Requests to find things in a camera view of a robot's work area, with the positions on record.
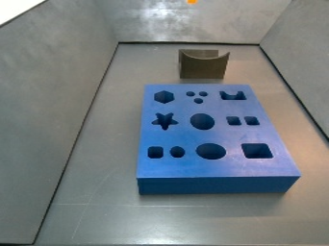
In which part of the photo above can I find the black curved holder stand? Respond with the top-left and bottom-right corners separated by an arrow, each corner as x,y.
179,49 -> 230,79

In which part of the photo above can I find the blue shape-sorting board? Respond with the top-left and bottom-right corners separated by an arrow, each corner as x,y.
136,84 -> 301,194

